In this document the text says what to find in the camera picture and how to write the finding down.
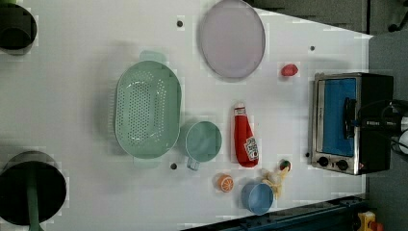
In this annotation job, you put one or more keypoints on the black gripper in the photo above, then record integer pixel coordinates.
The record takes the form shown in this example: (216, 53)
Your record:
(396, 123)

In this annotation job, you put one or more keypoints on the black oven door handle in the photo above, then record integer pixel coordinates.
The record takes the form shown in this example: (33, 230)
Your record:
(349, 118)

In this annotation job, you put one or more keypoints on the black toaster oven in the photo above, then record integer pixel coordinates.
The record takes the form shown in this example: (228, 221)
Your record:
(366, 152)

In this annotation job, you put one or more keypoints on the black cylinder arm base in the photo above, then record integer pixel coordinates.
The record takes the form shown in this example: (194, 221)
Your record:
(33, 189)

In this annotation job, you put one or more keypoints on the toy strawberry near plate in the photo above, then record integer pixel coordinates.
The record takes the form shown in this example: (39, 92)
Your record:
(289, 70)

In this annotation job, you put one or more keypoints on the yellow red object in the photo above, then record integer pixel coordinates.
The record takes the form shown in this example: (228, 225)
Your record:
(369, 223)

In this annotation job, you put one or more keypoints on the toy peeled banana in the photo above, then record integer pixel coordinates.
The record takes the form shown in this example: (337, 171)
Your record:
(275, 179)

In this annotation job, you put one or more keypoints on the red ketchup bottle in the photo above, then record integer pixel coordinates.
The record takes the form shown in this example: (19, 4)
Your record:
(246, 148)

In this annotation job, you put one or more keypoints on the blue cup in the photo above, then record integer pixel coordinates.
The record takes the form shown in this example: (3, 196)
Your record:
(257, 198)

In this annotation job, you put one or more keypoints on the toy orange half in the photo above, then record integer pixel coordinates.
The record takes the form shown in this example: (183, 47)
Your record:
(225, 183)

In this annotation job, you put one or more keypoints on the grey round plate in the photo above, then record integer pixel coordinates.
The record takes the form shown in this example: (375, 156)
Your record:
(232, 39)

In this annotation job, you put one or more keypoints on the green oval colander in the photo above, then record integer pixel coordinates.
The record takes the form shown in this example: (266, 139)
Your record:
(148, 99)

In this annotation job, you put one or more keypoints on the black cylinder base far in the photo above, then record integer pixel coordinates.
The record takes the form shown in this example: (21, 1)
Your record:
(18, 28)

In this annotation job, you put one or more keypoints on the blue metal frame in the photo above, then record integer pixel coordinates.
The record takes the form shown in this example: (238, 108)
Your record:
(332, 215)

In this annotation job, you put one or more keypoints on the green cup with handle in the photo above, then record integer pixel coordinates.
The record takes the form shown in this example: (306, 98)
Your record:
(202, 141)

